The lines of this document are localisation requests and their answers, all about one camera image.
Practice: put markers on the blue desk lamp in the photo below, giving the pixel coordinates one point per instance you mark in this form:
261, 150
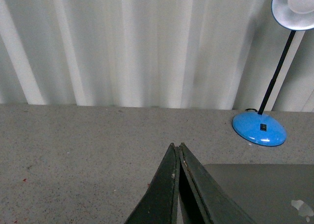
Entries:
254, 125

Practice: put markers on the white curtain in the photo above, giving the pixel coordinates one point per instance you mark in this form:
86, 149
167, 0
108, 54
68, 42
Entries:
206, 54

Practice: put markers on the silver laptop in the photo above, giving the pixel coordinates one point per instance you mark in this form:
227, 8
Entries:
269, 194

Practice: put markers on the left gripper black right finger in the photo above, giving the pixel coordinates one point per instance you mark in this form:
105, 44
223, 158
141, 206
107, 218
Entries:
202, 200

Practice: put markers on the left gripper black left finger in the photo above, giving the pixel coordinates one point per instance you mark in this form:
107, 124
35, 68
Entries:
159, 205

